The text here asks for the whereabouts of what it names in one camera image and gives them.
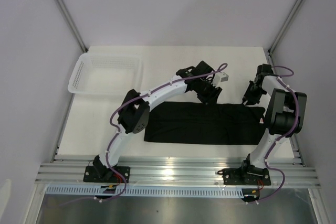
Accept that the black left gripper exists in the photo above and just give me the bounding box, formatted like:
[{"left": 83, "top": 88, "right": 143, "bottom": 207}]
[{"left": 195, "top": 79, "right": 222, "bottom": 110}]

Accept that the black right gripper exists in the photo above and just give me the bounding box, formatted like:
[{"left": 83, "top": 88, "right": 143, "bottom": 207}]
[{"left": 242, "top": 80, "right": 266, "bottom": 106}]

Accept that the black t-shirt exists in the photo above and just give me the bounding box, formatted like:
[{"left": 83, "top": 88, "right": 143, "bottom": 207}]
[{"left": 144, "top": 102, "right": 266, "bottom": 145}]

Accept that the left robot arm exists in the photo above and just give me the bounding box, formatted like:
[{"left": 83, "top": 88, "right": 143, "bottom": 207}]
[{"left": 93, "top": 61, "right": 228, "bottom": 182}]

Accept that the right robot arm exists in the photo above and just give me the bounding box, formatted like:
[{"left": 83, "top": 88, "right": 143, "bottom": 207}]
[{"left": 239, "top": 64, "right": 307, "bottom": 184}]

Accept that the white plastic basket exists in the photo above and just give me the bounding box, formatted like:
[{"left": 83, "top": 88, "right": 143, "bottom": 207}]
[{"left": 68, "top": 52, "right": 143, "bottom": 97}]

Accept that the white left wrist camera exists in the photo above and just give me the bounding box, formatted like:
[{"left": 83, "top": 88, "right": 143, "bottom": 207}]
[{"left": 212, "top": 72, "right": 229, "bottom": 86}]

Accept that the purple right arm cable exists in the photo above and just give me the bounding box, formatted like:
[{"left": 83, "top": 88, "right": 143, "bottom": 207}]
[{"left": 245, "top": 65, "right": 301, "bottom": 205}]

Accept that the aluminium mounting rail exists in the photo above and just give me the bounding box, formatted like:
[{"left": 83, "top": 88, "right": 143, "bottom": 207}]
[{"left": 35, "top": 156, "right": 321, "bottom": 189}]

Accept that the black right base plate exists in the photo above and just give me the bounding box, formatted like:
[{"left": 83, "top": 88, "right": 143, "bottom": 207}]
[{"left": 217, "top": 167, "right": 271, "bottom": 186}]

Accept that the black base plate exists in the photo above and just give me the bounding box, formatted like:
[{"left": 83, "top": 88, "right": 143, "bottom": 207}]
[
  {"left": 217, "top": 167, "right": 271, "bottom": 186},
  {"left": 83, "top": 166, "right": 131, "bottom": 184}
]

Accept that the right aluminium frame post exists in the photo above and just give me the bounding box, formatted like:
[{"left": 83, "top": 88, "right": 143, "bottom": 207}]
[{"left": 267, "top": 0, "right": 306, "bottom": 57}]

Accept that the aluminium frame post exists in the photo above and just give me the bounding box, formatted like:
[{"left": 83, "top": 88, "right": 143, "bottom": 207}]
[
  {"left": 54, "top": 0, "right": 88, "bottom": 53},
  {"left": 267, "top": 0, "right": 306, "bottom": 57}
]

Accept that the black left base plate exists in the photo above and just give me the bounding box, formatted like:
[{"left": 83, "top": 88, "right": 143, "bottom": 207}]
[{"left": 83, "top": 166, "right": 131, "bottom": 184}]

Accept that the white slotted cable duct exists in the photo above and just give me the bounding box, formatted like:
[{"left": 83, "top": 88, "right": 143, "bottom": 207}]
[{"left": 46, "top": 185, "right": 244, "bottom": 198}]

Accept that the left aluminium frame post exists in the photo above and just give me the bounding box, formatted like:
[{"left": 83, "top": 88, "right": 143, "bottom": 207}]
[{"left": 54, "top": 0, "right": 88, "bottom": 53}]

